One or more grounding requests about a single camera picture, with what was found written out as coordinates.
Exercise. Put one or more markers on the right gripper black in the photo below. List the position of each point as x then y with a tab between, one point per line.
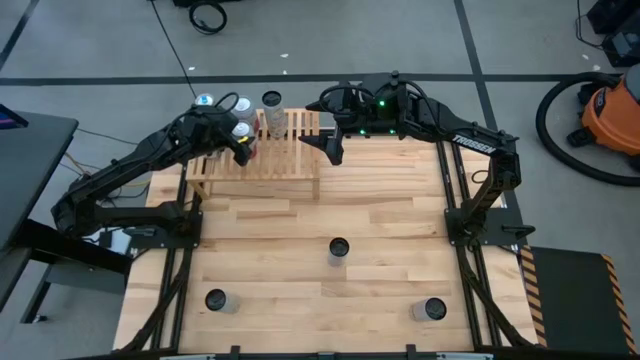
350	115

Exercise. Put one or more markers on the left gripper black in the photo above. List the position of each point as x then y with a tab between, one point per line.
210	127

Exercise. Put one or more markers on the pink white Spindrift can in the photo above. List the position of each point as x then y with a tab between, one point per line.
246	106
241	130

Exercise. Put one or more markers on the white Celsius can black lid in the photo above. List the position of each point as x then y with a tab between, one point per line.
275	115
217	300
338	247
434	309

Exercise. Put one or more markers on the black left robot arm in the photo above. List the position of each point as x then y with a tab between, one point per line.
125	160

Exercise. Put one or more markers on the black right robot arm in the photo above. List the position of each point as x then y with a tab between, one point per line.
475	145

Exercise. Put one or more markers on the wooden slatted shelf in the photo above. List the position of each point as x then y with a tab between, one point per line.
280	160

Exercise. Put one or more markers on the white paper sheet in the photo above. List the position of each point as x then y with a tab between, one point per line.
120	242

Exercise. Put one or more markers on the black equipment box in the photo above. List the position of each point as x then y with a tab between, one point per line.
182	2

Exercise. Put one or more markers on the black table clamp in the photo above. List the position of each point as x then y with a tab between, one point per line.
411	350
234	350

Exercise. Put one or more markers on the black desk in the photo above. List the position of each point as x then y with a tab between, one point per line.
30	175

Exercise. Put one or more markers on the orange shop vacuum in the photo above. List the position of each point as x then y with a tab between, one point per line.
541	122

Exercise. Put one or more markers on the dark tablet screen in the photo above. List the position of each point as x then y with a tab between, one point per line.
10	120

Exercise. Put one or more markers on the orange vacuum cleaner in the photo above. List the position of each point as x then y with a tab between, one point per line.
612	117

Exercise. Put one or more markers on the black mat hazard stripes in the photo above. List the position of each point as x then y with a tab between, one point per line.
575	300

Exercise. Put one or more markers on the black equipment case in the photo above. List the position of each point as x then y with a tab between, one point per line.
625	50
620	15

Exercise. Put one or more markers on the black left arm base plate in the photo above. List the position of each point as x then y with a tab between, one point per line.
194	237

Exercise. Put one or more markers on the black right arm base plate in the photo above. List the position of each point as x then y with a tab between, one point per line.
495	227

